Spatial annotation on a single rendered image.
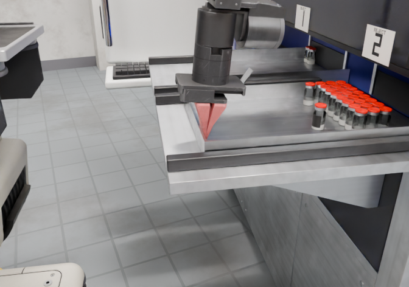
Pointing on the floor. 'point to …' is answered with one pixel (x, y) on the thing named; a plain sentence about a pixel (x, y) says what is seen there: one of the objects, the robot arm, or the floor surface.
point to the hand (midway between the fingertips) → (204, 134)
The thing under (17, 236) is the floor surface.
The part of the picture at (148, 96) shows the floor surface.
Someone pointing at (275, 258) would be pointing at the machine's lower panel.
